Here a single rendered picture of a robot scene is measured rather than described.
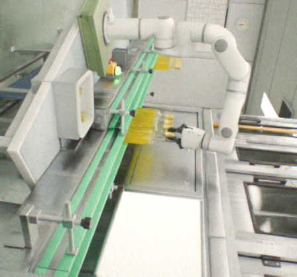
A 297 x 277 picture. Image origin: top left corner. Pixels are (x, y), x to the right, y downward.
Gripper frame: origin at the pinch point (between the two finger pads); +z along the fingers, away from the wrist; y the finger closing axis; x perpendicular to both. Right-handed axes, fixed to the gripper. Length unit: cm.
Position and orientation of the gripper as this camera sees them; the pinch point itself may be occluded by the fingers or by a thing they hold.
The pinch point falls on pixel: (172, 134)
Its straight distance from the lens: 149.7
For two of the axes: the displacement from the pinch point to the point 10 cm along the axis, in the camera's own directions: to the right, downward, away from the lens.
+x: -3.8, 4.2, -8.3
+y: 0.4, -8.8, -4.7
